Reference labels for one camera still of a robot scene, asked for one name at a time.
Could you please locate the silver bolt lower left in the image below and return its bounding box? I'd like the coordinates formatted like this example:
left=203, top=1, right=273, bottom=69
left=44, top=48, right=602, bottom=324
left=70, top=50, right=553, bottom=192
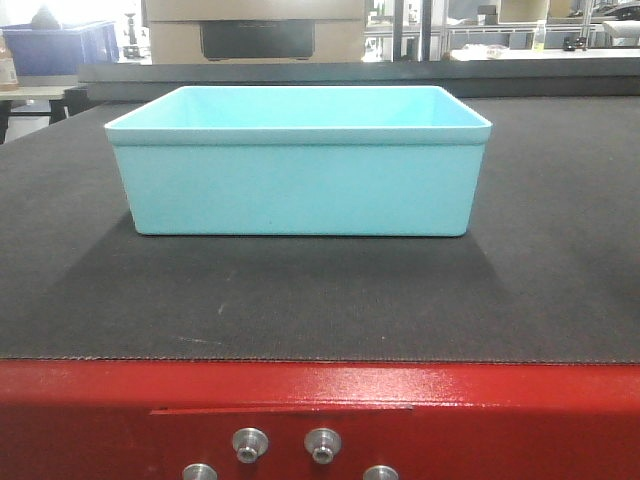
left=182, top=463, right=218, bottom=480

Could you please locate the white background table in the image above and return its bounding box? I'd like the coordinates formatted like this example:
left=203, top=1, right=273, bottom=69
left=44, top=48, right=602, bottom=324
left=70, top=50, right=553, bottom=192
left=441, top=44, right=639, bottom=61

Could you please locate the red conveyor frame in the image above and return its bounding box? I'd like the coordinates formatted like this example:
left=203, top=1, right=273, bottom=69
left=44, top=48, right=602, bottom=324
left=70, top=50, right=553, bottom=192
left=1, top=360, right=639, bottom=479

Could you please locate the black conveyor belt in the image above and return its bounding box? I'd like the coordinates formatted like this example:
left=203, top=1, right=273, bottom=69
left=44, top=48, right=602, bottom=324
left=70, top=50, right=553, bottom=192
left=1, top=76, right=639, bottom=364

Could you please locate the silver bolt upper right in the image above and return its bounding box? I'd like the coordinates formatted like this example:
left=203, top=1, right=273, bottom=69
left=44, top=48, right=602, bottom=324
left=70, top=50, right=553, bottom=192
left=304, top=428, right=342, bottom=465

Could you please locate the light blue plastic bin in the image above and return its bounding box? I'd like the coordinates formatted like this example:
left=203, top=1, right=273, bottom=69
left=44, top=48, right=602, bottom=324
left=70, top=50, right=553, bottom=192
left=105, top=86, right=492, bottom=237

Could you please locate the silver bolt lower right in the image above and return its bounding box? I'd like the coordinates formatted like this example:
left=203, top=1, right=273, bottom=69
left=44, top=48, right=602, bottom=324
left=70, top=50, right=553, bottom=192
left=362, top=465, right=399, bottom=480

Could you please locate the silver bolt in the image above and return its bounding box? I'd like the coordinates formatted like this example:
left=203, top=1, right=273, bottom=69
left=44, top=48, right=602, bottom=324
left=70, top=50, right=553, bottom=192
left=362, top=465, right=399, bottom=480
left=182, top=463, right=218, bottom=480
left=304, top=428, right=342, bottom=465
left=232, top=427, right=269, bottom=464

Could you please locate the blue crate in background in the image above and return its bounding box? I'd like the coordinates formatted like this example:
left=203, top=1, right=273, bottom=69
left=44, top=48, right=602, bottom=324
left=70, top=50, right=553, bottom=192
left=2, top=21, right=119, bottom=77

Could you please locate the silver bolt upper left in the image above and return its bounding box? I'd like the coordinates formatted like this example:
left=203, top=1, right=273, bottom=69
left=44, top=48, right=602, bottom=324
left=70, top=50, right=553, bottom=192
left=232, top=427, right=269, bottom=464

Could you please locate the yellow green bottle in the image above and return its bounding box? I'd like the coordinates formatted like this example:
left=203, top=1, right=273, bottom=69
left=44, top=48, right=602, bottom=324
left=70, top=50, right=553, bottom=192
left=531, top=19, right=546, bottom=52

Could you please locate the beige machine with black panel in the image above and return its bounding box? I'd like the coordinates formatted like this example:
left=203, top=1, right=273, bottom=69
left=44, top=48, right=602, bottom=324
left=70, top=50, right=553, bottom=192
left=143, top=1, right=365, bottom=64

